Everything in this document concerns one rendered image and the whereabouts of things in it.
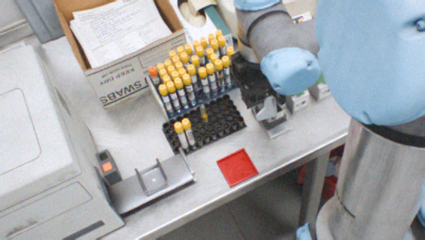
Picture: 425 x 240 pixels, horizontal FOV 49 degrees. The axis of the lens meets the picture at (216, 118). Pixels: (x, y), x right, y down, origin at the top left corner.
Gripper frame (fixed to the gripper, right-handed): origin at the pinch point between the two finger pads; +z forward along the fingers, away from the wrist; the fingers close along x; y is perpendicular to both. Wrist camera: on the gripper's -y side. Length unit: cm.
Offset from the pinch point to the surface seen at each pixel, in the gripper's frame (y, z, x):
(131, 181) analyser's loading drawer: 33.5, 2.1, 0.8
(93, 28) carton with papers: 27, 0, -42
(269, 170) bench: 6.5, 6.1, 10.7
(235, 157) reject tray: 11.5, 5.9, 4.6
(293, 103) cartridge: -4.9, 1.5, 1.2
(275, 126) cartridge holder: 0.4, 4.7, 2.7
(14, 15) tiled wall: 44, -1, -57
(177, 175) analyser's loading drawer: 24.4, 2.1, 4.1
